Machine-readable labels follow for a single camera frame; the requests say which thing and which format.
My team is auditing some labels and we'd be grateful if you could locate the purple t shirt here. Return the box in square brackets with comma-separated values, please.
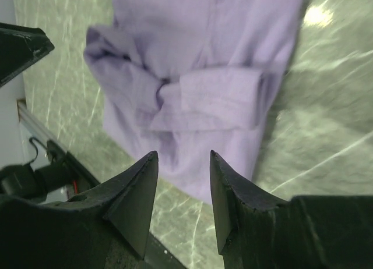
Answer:
[84, 0, 308, 203]

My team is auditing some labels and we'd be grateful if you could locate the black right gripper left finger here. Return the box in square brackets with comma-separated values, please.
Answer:
[1, 151, 159, 268]

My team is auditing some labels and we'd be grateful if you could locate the aluminium frame rail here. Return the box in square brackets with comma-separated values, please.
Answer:
[16, 98, 59, 145]

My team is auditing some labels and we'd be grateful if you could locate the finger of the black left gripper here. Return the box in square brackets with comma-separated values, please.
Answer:
[0, 23, 55, 86]

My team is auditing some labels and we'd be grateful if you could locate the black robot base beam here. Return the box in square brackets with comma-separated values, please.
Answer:
[0, 140, 187, 269]

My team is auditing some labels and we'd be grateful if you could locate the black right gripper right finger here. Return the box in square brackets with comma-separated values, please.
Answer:
[210, 151, 372, 268]

